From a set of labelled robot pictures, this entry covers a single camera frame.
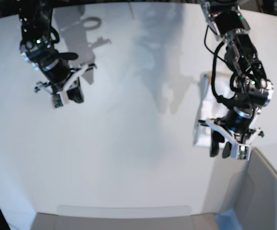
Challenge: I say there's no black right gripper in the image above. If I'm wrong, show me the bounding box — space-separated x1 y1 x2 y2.
39 51 84 104

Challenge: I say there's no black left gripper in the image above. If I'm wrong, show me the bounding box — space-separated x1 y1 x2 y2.
210 106 256 159

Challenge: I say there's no white printed t-shirt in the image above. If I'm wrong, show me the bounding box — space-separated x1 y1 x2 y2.
193 71 234 148

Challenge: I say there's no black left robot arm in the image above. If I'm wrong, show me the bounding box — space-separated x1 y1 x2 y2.
199 0 274 161

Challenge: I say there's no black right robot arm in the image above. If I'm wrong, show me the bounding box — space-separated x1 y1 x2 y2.
16 0 84 108

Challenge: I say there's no grey cardboard box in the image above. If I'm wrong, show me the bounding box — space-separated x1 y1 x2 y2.
201 144 277 230

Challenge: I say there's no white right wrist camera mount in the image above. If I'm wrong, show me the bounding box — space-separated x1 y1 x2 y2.
34 63 97 108

